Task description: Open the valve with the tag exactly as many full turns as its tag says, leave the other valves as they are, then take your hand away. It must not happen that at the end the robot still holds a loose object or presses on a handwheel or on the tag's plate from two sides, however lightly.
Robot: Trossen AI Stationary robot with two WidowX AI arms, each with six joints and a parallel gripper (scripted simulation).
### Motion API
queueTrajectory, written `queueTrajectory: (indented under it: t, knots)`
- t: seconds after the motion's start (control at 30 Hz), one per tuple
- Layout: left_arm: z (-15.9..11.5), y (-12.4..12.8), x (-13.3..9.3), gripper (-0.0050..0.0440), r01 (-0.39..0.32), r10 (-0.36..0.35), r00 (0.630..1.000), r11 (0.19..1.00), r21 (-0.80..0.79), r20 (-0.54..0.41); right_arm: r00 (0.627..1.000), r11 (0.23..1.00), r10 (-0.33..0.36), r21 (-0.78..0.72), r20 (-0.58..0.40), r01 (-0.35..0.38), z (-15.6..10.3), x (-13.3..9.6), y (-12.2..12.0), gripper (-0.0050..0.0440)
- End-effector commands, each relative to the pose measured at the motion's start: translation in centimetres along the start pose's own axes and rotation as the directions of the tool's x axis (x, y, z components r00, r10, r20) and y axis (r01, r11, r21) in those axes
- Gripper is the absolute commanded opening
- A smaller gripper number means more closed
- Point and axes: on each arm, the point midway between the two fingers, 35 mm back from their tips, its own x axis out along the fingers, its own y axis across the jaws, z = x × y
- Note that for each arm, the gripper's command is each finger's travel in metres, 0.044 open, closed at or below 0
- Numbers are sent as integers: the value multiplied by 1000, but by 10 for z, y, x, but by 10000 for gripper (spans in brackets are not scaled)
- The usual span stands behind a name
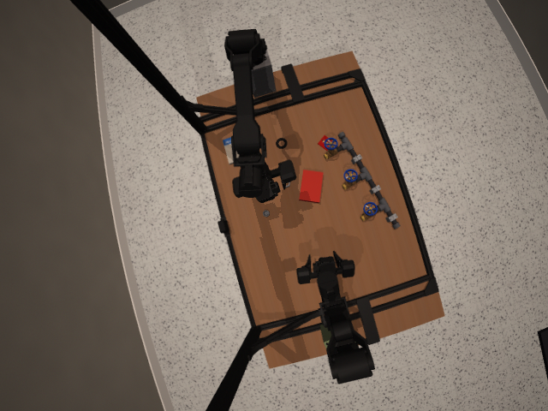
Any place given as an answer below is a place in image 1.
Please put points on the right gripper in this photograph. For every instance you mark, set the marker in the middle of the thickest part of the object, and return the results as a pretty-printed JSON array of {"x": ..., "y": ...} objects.
[{"x": 344, "y": 267}]

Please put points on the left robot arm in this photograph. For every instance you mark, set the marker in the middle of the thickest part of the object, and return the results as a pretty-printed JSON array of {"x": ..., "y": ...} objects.
[{"x": 248, "y": 50}]

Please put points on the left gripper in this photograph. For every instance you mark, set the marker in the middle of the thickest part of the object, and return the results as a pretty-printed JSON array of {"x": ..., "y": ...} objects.
[{"x": 285, "y": 170}]

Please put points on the beige flat box with blue label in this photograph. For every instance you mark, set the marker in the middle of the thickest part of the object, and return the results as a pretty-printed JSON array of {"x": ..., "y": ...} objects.
[{"x": 228, "y": 149}]

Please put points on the red rectangular block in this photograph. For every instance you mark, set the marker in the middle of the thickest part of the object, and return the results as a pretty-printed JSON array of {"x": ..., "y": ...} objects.
[{"x": 311, "y": 185}]

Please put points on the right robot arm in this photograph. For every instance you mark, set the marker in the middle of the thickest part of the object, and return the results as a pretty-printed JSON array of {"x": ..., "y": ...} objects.
[{"x": 352, "y": 365}]

